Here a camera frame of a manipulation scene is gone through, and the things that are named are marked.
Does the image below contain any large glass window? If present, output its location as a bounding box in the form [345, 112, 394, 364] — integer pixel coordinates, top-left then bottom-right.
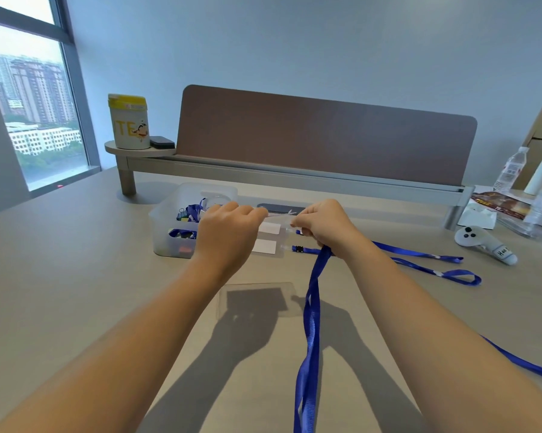
[0, 0, 101, 192]

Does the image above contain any bundle of blue lanyards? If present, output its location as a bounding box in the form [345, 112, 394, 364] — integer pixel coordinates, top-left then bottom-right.
[167, 198, 208, 239]

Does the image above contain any clear plastic card holder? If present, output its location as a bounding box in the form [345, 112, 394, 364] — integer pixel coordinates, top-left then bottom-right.
[216, 283, 299, 319]
[248, 238, 290, 257]
[252, 218, 294, 238]

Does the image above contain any brown desk divider panel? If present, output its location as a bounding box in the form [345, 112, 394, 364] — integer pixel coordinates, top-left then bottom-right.
[176, 84, 478, 188]

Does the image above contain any grey desk shelf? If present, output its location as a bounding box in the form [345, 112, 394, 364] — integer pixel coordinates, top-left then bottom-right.
[104, 139, 475, 230]

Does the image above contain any clear plastic storage bin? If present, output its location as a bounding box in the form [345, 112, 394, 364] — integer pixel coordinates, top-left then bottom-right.
[149, 182, 239, 259]

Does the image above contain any white paper roll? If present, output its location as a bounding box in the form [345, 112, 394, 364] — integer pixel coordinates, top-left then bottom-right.
[523, 160, 542, 196]

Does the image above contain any person's left forearm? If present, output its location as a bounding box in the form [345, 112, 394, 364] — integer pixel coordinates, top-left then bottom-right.
[0, 256, 244, 433]

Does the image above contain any small white tissue box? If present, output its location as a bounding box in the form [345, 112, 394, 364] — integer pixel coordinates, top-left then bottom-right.
[457, 200, 497, 230]

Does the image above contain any white handheld controller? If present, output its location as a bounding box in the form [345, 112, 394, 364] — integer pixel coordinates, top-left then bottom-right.
[454, 226, 519, 266]

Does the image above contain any black desk cable grommet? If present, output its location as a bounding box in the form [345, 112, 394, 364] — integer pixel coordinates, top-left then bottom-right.
[256, 203, 308, 216]

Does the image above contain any yellow lid wipes canister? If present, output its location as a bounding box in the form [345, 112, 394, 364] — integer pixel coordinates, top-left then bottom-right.
[108, 93, 150, 151]

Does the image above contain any person's right forearm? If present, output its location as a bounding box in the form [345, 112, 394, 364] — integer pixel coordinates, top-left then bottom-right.
[342, 241, 542, 433]

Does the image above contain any blue lanyard with black clip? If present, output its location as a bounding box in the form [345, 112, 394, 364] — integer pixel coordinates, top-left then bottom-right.
[265, 209, 334, 433]

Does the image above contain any brown snack packet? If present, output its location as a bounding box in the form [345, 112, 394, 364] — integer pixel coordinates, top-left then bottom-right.
[471, 191, 533, 220]

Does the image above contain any blue lanyard with white sleeve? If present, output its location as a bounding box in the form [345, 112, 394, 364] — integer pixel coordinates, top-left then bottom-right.
[372, 241, 465, 265]

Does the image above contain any blue lanyard with clear strap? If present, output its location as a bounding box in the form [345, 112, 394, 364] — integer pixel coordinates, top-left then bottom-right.
[480, 336, 542, 385]
[291, 245, 483, 287]

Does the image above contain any clear round jar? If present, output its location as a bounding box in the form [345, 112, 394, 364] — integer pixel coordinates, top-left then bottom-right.
[198, 191, 226, 212]

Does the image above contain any person's left hand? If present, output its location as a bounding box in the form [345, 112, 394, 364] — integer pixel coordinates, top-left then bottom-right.
[191, 201, 270, 284]

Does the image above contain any person's right hand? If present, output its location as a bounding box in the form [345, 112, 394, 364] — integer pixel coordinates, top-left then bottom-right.
[290, 198, 367, 260]

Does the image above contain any clear water bottle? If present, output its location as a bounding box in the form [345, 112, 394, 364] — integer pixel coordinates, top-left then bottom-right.
[492, 146, 530, 194]

